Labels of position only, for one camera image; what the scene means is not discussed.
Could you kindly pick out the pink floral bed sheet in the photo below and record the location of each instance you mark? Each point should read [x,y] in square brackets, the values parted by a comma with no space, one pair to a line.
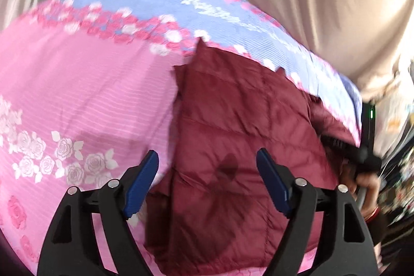
[81,85]

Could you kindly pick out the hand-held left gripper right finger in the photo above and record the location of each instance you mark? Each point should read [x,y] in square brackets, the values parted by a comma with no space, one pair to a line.
[273,182]

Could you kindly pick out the person's right hand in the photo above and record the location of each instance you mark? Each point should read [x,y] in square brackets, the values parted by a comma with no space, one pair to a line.
[367,183]

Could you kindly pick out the maroon quilted puffer jacket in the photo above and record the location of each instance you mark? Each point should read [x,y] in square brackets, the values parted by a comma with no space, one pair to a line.
[233,120]

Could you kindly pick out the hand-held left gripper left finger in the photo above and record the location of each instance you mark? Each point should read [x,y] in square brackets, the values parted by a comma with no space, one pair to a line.
[142,182]

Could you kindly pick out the pale floral curtain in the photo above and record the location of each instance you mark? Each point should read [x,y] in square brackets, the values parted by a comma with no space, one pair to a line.
[393,114]

